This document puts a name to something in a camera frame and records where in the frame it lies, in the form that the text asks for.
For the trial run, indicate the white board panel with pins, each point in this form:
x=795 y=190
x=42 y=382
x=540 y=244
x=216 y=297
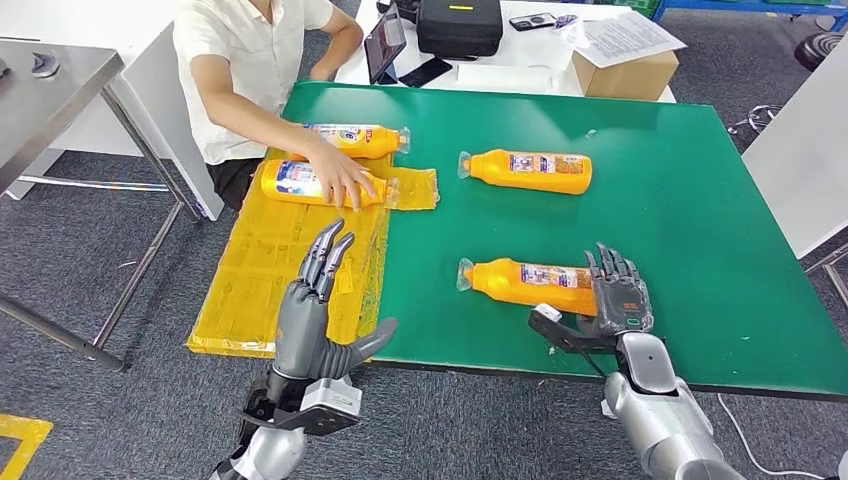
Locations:
x=805 y=166

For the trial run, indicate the person's left hand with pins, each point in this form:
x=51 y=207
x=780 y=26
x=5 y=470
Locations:
x=321 y=71

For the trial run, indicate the small metal part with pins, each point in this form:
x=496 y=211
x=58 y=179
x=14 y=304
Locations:
x=45 y=64

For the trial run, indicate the blue metal rack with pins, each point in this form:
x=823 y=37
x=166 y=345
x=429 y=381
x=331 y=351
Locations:
x=729 y=5

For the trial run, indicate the person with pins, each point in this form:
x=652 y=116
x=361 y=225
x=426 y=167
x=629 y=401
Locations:
x=252 y=66

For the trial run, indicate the white table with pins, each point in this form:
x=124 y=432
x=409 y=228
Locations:
x=530 y=50

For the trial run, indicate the brown cardboard box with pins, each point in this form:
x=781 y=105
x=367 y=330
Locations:
x=626 y=78

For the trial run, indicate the person's right forearm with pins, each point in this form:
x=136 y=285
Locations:
x=275 y=129

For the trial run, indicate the metal frame legs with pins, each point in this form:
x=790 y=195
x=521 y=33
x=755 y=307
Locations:
x=835 y=279

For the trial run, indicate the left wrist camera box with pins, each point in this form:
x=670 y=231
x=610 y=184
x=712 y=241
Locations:
x=328 y=401

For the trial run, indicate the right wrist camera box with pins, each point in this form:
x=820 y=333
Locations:
x=556 y=328

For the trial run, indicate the black smartphone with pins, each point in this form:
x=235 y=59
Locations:
x=427 y=71

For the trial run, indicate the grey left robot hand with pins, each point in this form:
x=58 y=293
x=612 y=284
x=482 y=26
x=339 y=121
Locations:
x=305 y=338

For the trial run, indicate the black handheld device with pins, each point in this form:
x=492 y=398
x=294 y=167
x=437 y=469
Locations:
x=533 y=20

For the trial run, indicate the black tablet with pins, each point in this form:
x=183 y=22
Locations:
x=385 y=43

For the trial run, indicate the person's right hand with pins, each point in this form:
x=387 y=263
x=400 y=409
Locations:
x=341 y=179

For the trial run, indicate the black carrying case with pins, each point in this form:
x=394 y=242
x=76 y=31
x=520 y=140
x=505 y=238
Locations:
x=460 y=30

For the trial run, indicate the stainless steel table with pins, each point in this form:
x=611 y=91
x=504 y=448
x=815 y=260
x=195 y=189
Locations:
x=40 y=106

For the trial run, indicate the yellow taped cardboard mat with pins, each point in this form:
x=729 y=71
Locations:
x=265 y=278

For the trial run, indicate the person's left forearm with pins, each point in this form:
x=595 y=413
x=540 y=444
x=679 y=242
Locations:
x=343 y=41

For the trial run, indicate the orange detergent bottle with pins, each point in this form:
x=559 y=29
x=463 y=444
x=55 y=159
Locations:
x=493 y=169
x=285 y=182
x=497 y=281
x=374 y=142

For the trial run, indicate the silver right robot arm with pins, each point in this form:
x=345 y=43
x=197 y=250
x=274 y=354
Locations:
x=662 y=424

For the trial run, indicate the black round stool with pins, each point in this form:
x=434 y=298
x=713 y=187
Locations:
x=821 y=50

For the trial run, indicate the clear plastic bag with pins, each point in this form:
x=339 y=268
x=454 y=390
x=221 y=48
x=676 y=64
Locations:
x=566 y=20

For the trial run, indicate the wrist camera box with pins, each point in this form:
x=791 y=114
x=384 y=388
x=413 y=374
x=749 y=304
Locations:
x=328 y=401
x=556 y=328

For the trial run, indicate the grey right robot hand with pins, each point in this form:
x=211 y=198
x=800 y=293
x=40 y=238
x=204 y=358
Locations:
x=619 y=298

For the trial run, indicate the printed paper sheet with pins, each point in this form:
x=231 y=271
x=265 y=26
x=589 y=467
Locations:
x=626 y=38

